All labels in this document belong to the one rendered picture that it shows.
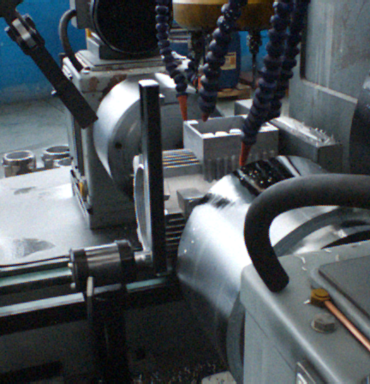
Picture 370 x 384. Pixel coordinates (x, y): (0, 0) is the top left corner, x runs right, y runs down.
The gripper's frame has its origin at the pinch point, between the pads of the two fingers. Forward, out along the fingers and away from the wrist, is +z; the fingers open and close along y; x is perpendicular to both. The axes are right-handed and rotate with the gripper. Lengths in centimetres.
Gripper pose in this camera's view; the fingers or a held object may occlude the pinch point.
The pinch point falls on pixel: (77, 105)
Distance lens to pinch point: 90.4
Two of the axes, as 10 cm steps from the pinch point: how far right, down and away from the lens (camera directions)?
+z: 5.0, 7.3, 4.6
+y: -3.1, -3.5, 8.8
